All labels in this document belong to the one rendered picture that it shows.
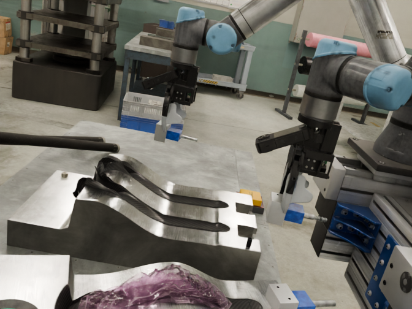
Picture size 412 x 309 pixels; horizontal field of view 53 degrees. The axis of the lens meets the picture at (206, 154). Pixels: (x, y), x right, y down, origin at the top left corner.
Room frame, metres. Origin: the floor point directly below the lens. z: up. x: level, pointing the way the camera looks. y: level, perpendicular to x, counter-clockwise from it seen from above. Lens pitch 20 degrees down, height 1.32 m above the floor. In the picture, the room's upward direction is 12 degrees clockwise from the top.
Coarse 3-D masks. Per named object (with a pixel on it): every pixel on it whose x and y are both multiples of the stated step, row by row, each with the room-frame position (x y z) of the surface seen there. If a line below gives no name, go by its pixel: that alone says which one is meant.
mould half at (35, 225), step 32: (128, 160) 0.92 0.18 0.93; (64, 192) 0.84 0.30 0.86; (96, 192) 0.73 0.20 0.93; (192, 192) 0.92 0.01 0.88; (224, 192) 0.95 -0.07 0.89; (32, 224) 0.69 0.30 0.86; (64, 224) 0.70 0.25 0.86; (96, 224) 0.69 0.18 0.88; (128, 224) 0.69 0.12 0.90; (160, 224) 0.74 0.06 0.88; (96, 256) 0.69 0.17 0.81; (128, 256) 0.69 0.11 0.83; (160, 256) 0.70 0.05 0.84; (192, 256) 0.70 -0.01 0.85; (224, 256) 0.70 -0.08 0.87; (256, 256) 0.70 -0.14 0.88
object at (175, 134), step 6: (156, 126) 1.20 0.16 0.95; (168, 126) 1.20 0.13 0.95; (156, 132) 1.20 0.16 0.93; (162, 132) 1.19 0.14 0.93; (168, 132) 1.20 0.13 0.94; (174, 132) 1.19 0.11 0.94; (180, 132) 1.21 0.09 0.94; (156, 138) 1.20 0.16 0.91; (162, 138) 1.19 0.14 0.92; (168, 138) 1.20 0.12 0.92; (174, 138) 1.19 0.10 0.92; (180, 138) 1.22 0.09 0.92; (186, 138) 1.21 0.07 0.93; (192, 138) 1.21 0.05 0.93
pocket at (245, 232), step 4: (240, 228) 0.80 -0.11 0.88; (244, 228) 0.80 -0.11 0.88; (248, 228) 0.80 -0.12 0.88; (252, 228) 0.80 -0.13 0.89; (240, 232) 0.80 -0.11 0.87; (244, 232) 0.80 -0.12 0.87; (248, 232) 0.80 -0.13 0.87; (252, 232) 0.80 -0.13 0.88; (240, 236) 0.79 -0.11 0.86; (244, 236) 0.80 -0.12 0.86; (248, 236) 0.80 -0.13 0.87; (252, 236) 0.80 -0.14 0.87
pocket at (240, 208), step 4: (236, 204) 0.90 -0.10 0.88; (240, 204) 0.90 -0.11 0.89; (244, 204) 0.91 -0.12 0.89; (236, 208) 0.90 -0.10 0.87; (240, 208) 0.91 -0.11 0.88; (244, 208) 0.91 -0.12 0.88; (248, 208) 0.91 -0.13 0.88; (252, 208) 0.90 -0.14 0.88; (240, 212) 0.91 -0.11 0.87; (244, 212) 0.91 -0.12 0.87; (248, 212) 0.91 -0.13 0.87
